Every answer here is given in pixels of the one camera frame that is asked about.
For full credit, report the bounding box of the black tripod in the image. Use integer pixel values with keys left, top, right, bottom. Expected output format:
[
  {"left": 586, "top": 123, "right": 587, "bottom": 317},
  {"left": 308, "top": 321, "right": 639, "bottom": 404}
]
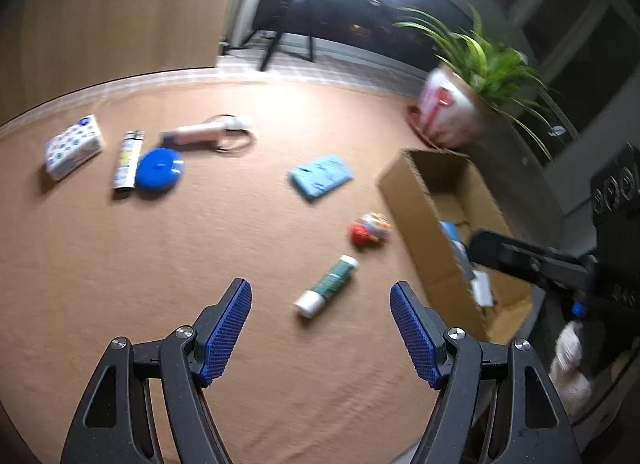
[{"left": 240, "top": 0, "right": 321, "bottom": 72}]

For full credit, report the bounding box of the green spider plant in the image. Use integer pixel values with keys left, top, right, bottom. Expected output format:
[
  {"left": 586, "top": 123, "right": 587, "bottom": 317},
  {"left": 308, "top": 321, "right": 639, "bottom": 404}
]
[{"left": 392, "top": 4, "right": 571, "bottom": 160}]

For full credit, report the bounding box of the patterned lighter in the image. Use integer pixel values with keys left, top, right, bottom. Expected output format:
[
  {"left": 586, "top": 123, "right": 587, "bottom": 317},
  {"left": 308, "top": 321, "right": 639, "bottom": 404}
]
[{"left": 111, "top": 130, "right": 147, "bottom": 191}]

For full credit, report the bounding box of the blue round tape measure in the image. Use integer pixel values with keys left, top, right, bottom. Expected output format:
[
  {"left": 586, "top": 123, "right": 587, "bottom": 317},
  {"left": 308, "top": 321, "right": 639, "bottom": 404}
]
[{"left": 136, "top": 147, "right": 185, "bottom": 193}]

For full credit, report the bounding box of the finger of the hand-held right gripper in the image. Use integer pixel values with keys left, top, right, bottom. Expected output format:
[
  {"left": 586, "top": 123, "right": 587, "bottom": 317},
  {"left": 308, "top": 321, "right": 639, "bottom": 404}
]
[{"left": 470, "top": 228, "right": 598, "bottom": 295}]

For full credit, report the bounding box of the cardboard box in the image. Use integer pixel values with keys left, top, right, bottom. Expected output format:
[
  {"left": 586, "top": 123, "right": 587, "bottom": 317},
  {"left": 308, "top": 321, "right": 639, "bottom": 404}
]
[{"left": 377, "top": 147, "right": 533, "bottom": 345}]

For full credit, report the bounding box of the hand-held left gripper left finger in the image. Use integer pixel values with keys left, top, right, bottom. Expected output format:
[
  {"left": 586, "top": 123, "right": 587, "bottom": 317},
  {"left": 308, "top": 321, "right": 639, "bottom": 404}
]
[{"left": 60, "top": 278, "right": 253, "bottom": 464}]

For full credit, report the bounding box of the small doll toy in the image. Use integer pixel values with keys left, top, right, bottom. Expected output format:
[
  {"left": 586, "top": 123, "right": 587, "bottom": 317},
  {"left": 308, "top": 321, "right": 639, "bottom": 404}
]
[{"left": 349, "top": 213, "right": 392, "bottom": 247}]

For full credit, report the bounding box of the blue phone stand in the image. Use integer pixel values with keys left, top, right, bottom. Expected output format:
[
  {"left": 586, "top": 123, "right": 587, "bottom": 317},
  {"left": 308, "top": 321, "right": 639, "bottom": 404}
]
[{"left": 287, "top": 154, "right": 355, "bottom": 203}]

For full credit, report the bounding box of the white red plant pot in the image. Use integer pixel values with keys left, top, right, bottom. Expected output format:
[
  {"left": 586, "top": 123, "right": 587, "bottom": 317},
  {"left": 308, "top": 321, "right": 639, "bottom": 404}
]
[{"left": 417, "top": 67, "right": 493, "bottom": 147}]

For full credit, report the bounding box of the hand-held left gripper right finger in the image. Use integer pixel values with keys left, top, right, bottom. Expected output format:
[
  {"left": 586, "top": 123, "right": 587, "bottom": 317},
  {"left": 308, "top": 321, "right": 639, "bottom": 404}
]
[{"left": 389, "top": 281, "right": 583, "bottom": 464}]

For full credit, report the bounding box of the green stick with white cap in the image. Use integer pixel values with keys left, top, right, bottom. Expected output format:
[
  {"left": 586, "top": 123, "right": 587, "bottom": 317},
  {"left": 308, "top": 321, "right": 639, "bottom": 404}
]
[{"left": 293, "top": 254, "right": 360, "bottom": 319}]

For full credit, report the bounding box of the white plug charger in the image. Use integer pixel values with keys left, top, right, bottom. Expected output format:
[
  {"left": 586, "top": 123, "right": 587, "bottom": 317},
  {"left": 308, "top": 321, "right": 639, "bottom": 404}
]
[{"left": 472, "top": 271, "right": 496, "bottom": 307}]

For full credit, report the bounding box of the person's right hand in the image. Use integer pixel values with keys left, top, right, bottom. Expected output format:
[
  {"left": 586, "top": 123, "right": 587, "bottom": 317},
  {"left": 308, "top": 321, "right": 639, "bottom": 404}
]
[{"left": 547, "top": 321, "right": 593, "bottom": 417}]

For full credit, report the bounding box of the pink tube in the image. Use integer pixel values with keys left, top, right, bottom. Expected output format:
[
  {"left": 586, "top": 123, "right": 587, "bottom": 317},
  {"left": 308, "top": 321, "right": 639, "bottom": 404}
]
[{"left": 159, "top": 114, "right": 251, "bottom": 146}]

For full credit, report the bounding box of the light wooden board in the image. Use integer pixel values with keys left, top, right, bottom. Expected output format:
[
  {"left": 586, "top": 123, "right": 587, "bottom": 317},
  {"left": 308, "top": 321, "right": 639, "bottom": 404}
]
[{"left": 0, "top": 0, "right": 251, "bottom": 120}]

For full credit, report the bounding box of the dark red cord loop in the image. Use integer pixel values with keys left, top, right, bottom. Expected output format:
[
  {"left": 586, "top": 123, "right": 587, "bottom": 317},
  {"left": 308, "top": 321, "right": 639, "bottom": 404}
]
[{"left": 202, "top": 114, "right": 254, "bottom": 152}]

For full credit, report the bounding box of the patterned tissue pack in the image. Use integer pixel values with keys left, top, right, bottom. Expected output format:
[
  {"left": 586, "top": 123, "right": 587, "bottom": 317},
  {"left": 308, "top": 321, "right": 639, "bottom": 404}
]
[{"left": 44, "top": 114, "right": 107, "bottom": 181}]

